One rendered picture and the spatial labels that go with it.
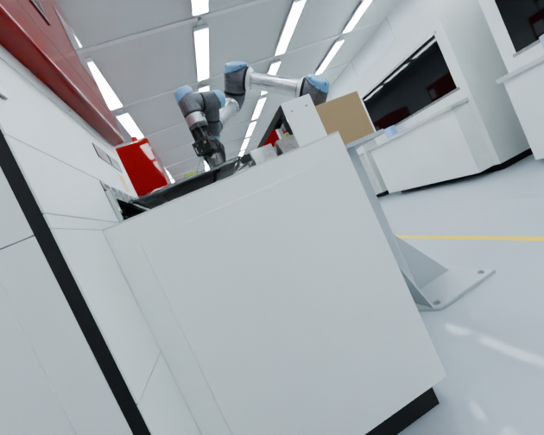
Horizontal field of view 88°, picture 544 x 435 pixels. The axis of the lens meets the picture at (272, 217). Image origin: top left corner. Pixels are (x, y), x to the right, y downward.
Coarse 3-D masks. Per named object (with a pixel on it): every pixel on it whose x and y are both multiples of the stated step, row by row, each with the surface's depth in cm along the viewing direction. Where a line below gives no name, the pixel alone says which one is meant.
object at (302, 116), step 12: (288, 108) 80; (300, 108) 80; (312, 108) 81; (288, 120) 79; (300, 120) 80; (312, 120) 81; (300, 132) 80; (312, 132) 81; (324, 132) 82; (300, 144) 80
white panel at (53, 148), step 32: (0, 64) 51; (0, 96) 46; (32, 96) 59; (0, 128) 42; (32, 128) 52; (64, 128) 69; (0, 160) 42; (32, 160) 47; (64, 160) 60; (96, 160) 84; (32, 192) 43; (64, 192) 53; (96, 192) 70; (128, 192) 106; (32, 224) 42; (64, 224) 47; (96, 224) 61
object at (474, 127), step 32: (448, 0) 311; (416, 32) 337; (448, 32) 309; (480, 32) 318; (384, 64) 399; (416, 64) 354; (448, 64) 319; (480, 64) 315; (384, 96) 424; (416, 96) 374; (448, 96) 335; (480, 96) 313; (384, 128) 452; (416, 128) 368; (448, 128) 327; (480, 128) 317; (512, 128) 320; (384, 160) 451; (416, 160) 391; (448, 160) 346; (480, 160) 318; (512, 160) 321
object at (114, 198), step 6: (108, 192) 78; (114, 192) 82; (108, 198) 78; (114, 198) 80; (120, 198) 86; (126, 198) 94; (114, 204) 78; (126, 204) 94; (114, 210) 78; (120, 210) 80; (120, 216) 78; (126, 216) 83; (132, 216) 90
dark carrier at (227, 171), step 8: (224, 168) 96; (232, 168) 103; (200, 176) 92; (208, 176) 97; (224, 176) 111; (184, 184) 92; (192, 184) 98; (200, 184) 105; (208, 184) 112; (168, 192) 94; (176, 192) 100; (184, 192) 107; (144, 200) 89; (152, 200) 95; (160, 200) 101; (152, 208) 109
